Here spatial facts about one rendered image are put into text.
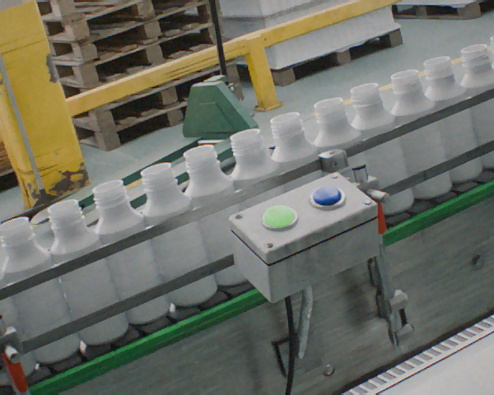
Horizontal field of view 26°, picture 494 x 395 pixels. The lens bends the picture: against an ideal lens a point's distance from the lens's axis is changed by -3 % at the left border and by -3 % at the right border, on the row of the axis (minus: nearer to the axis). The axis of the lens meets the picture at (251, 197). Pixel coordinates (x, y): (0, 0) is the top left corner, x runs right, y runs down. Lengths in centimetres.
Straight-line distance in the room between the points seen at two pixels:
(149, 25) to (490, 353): 426
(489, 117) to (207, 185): 41
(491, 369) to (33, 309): 204
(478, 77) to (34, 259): 63
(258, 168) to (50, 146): 460
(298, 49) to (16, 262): 622
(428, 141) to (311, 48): 601
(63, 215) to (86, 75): 559
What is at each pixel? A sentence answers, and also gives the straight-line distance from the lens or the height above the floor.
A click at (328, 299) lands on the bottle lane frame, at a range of 134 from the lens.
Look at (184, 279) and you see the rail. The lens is 127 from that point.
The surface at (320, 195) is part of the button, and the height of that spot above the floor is 112.
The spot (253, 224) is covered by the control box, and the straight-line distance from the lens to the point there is 115.
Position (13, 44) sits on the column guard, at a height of 91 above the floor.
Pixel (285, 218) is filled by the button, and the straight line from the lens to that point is 114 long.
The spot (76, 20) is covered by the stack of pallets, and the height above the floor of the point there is 84.
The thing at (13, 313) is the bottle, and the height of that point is 108.
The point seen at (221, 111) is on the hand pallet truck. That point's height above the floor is 25.
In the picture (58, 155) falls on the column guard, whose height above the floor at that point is 27.
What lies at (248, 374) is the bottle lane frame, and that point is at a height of 90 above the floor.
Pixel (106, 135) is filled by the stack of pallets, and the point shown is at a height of 10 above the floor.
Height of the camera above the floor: 147
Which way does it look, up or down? 17 degrees down
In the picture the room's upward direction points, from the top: 15 degrees counter-clockwise
